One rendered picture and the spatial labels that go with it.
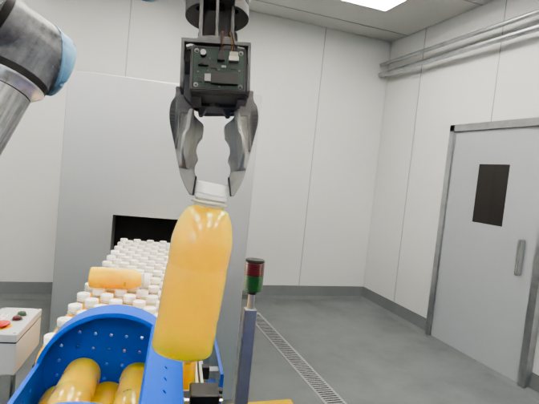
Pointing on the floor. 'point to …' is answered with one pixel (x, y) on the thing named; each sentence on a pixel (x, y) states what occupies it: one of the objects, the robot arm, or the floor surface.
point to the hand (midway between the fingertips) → (212, 184)
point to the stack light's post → (245, 356)
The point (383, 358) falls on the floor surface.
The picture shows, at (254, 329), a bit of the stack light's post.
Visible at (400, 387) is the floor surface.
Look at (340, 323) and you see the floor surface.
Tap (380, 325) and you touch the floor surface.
